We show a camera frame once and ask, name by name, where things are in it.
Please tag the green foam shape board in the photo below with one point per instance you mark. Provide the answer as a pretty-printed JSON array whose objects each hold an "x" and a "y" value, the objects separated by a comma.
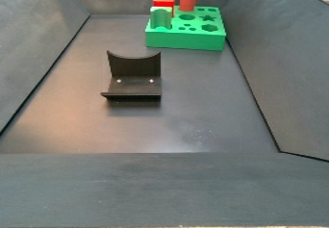
[{"x": 195, "y": 30}]

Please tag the black curved holder stand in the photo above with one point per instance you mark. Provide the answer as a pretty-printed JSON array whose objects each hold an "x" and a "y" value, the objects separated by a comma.
[{"x": 135, "y": 77}]

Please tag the green arch block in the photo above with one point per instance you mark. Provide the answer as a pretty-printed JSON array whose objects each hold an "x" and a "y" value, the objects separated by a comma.
[{"x": 160, "y": 17}]

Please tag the red square block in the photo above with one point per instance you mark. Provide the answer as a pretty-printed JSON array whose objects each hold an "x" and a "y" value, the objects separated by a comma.
[{"x": 163, "y": 6}]

